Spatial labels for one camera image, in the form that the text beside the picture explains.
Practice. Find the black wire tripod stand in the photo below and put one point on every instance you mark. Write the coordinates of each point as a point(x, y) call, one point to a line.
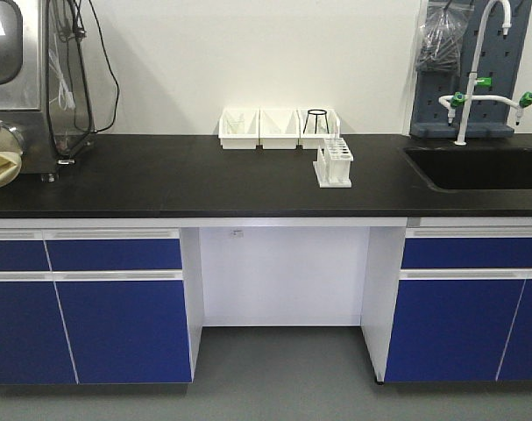
point(316, 121)

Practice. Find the stainless steel glove box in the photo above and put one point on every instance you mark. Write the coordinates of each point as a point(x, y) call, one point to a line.
point(44, 96)

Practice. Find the black lab sink basin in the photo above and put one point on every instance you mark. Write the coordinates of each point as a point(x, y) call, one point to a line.
point(474, 169)

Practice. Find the left blue cabinet unit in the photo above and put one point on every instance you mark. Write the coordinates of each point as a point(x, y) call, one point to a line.
point(99, 306)

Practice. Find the blue cabinet unit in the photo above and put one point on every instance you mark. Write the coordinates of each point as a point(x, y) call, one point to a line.
point(463, 310)
point(99, 306)

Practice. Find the middle white storage bin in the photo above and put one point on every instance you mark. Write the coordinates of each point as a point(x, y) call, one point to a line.
point(278, 129)

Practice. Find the cream rubber glove sleeve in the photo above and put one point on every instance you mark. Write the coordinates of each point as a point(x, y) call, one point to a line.
point(10, 157)

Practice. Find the grey pegboard drying rack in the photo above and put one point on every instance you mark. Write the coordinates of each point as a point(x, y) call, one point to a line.
point(487, 119)

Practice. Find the plastic bag of pegs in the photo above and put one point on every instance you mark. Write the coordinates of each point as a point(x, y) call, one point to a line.
point(442, 35)

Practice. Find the white gooseneck lab faucet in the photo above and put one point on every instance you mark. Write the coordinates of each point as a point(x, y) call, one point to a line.
point(479, 87)

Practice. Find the white storage bin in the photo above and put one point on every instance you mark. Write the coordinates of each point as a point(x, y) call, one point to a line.
point(239, 128)
point(312, 141)
point(278, 129)

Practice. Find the right white storage bin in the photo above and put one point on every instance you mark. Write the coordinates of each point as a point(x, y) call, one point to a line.
point(312, 141)

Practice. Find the right blue cabinet unit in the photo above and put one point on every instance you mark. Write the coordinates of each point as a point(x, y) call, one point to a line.
point(463, 310)

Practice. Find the left white storage bin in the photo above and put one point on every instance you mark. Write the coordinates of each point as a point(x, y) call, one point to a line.
point(239, 128)

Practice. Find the white test tube rack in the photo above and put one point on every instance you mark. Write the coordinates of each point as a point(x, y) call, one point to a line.
point(333, 163)

